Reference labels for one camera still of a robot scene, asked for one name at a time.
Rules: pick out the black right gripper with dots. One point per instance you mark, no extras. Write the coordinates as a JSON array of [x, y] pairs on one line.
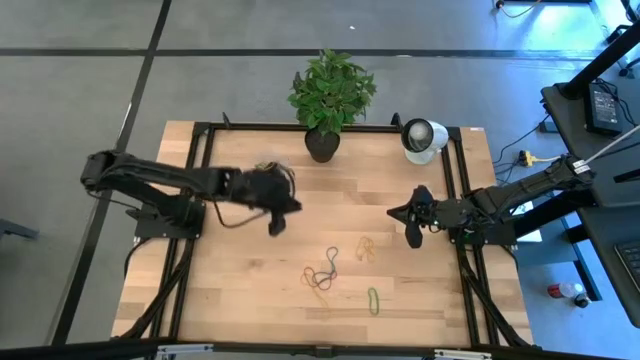
[[442, 215]]

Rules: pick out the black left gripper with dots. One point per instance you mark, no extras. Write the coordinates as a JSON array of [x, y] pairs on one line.
[[260, 190]]

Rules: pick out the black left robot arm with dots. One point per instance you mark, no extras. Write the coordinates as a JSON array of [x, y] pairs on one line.
[[150, 175]]

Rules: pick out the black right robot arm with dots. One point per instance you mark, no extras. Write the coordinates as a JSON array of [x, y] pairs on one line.
[[525, 187]]

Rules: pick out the blue rubber band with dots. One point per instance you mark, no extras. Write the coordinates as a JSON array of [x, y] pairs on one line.
[[336, 255]]

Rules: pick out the red rubber band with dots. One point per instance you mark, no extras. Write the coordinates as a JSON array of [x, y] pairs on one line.
[[306, 277]]

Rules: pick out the green rubber band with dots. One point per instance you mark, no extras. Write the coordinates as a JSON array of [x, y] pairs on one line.
[[370, 300]]

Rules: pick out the white paper sheet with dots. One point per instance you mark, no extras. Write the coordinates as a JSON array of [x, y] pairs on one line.
[[532, 236]]

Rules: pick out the green potted plant black pot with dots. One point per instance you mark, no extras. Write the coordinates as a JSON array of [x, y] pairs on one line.
[[330, 95]]

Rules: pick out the yellow power plug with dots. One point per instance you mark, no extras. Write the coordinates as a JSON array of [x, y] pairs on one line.
[[527, 158]]

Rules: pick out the black rig bar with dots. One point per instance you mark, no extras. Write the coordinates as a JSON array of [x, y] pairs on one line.
[[320, 351]]

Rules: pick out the red-labelled plastic bottle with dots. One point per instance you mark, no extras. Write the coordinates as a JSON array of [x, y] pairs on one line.
[[565, 290]]

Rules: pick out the black desk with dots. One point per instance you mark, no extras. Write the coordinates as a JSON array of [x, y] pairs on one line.
[[565, 115]]

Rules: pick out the black power adapter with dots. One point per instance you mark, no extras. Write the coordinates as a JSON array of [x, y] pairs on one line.
[[602, 110]]

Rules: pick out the black keyboard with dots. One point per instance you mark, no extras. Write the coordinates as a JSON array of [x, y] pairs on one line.
[[631, 265]]

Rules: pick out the black stand pole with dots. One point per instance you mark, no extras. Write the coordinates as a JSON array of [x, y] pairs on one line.
[[600, 62]]

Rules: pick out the grey chair leg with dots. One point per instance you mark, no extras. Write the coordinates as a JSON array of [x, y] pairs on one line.
[[15, 229]]

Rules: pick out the black chair base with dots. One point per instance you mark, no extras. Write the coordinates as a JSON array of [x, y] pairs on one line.
[[617, 34]]

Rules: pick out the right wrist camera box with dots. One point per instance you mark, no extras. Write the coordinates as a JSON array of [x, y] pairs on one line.
[[422, 194]]

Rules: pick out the white dome camera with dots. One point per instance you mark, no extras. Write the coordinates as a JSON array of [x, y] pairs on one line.
[[425, 142]]

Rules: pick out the black aluminium table frame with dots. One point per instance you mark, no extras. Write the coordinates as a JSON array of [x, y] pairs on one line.
[[240, 126]]

